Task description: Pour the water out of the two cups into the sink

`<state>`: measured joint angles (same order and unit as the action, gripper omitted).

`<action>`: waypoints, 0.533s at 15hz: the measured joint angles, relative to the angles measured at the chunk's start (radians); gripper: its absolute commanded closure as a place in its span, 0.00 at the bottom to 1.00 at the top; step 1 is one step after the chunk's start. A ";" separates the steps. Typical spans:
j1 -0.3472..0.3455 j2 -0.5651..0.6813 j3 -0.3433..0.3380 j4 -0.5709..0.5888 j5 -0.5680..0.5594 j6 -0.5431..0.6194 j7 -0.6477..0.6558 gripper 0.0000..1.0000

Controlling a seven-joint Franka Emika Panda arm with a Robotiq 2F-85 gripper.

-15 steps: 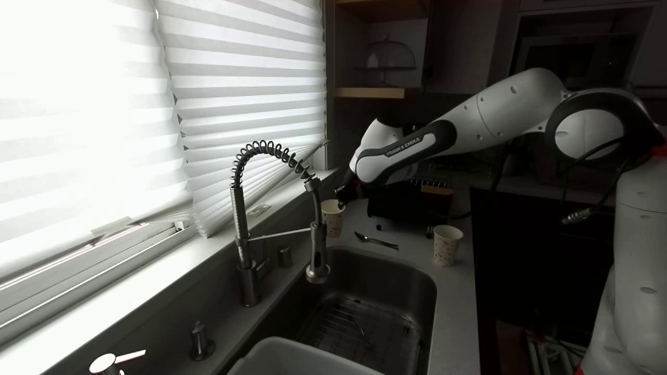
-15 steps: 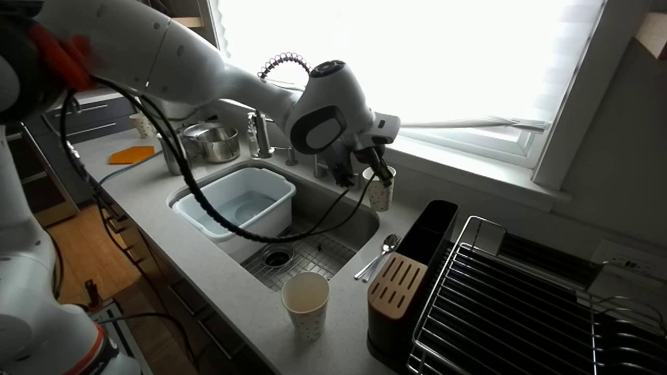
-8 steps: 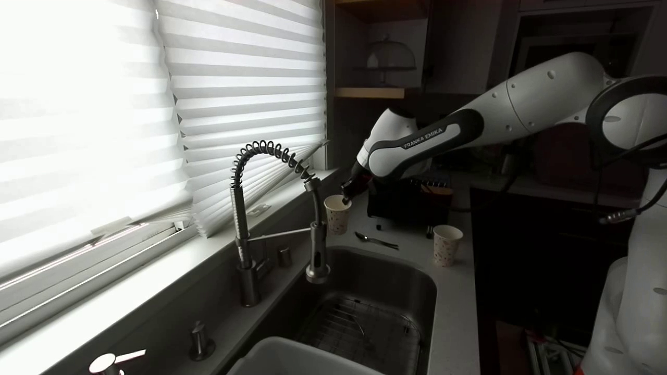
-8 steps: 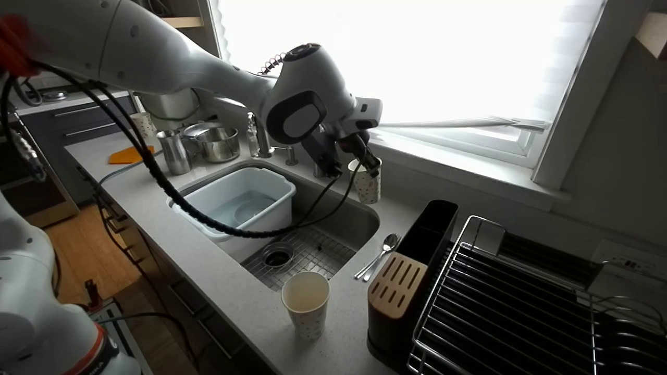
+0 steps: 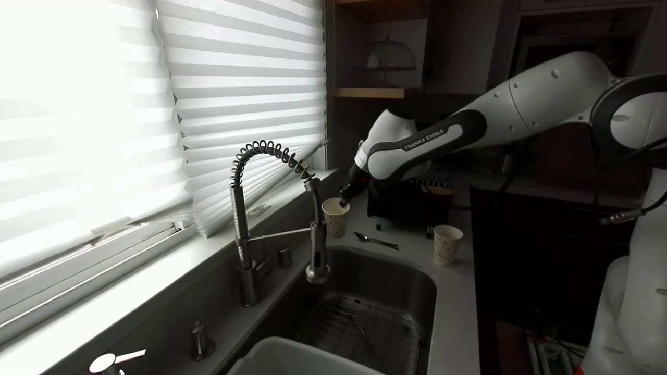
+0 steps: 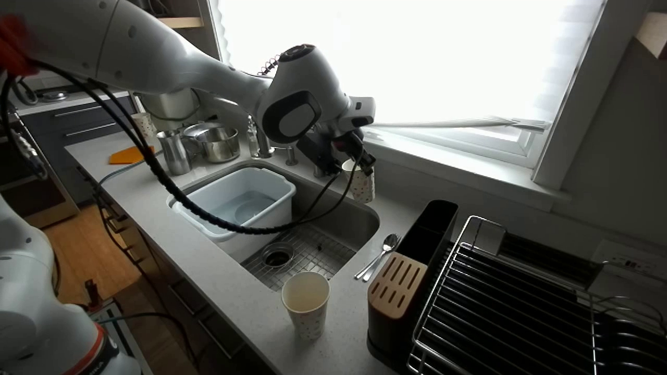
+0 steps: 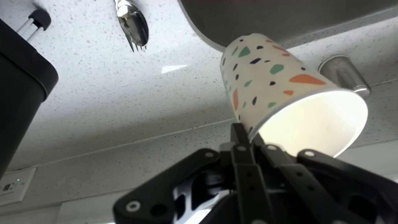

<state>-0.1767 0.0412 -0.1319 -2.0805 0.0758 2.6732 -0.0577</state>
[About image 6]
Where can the wooden shelf board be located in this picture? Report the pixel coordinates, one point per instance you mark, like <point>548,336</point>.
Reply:
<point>183,22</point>

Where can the stainless steel pot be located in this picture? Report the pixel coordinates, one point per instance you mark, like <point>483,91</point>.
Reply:
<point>215,141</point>

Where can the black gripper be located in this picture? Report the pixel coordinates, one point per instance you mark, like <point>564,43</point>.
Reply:
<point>326,149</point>

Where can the orange flat sponge cloth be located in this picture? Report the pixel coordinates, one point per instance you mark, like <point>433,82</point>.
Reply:
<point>129,155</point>

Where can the white plastic dish tub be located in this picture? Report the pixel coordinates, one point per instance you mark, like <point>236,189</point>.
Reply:
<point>242,201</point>

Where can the gray drawer unit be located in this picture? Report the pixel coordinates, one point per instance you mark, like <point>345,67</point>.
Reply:
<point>69,131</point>

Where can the stainless steel cup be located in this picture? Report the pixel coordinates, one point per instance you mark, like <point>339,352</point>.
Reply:
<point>174,155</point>

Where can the dark wooden shelf unit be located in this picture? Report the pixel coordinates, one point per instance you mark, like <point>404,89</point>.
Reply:
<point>35,201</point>

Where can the round sink drain strainer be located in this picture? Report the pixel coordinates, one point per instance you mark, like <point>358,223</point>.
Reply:
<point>279,256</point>

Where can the metal spoon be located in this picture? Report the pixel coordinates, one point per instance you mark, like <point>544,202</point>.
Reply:
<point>377,261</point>

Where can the chrome soap dispenser pump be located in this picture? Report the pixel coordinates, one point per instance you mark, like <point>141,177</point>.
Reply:
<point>290,155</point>

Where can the steel undermount sink basin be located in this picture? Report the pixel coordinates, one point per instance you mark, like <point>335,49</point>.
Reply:
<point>347,219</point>

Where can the black utensil holder wooden top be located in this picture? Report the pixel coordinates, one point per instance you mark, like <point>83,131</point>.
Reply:
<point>398,283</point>

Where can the dark base cabinet drawers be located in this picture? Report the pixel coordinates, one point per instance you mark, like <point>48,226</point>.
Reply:
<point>209,325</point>

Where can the metal sink bottom grid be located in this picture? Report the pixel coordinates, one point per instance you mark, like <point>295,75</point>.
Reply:
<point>313,250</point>

